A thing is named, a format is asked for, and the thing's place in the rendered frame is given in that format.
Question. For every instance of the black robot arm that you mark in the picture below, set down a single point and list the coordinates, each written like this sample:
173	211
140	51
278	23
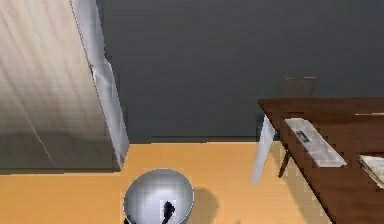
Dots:
168	210

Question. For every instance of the brown wooden chair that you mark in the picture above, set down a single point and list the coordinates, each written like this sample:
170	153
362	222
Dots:
298	87

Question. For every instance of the silver round bin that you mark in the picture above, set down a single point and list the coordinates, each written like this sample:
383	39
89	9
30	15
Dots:
150	196

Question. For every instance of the grey flat remote control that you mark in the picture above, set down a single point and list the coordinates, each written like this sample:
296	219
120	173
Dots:
316	146

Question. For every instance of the beige room door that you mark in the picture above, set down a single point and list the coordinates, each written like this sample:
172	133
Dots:
50	83

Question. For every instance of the dark brown wooden table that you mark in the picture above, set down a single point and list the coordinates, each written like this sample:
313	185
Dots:
336	200

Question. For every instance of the pale newspaper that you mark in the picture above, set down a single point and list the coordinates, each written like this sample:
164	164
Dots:
375	168

